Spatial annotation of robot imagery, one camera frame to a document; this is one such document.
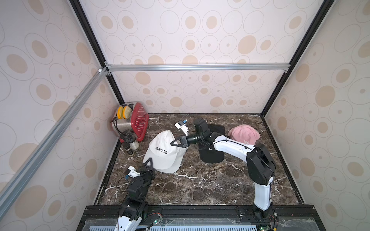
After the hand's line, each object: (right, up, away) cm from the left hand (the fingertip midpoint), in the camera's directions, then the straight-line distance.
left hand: (156, 156), depth 76 cm
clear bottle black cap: (-20, +9, +16) cm, 28 cm away
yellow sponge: (-25, +25, +18) cm, 40 cm away
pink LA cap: (+55, +11, +21) cm, 60 cm away
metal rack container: (-26, +19, +18) cm, 37 cm away
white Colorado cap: (+5, -1, +3) cm, 6 cm away
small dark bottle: (-21, +3, +13) cm, 25 cm away
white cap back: (+4, +10, +3) cm, 12 cm away
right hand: (+8, +4, 0) cm, 9 cm away
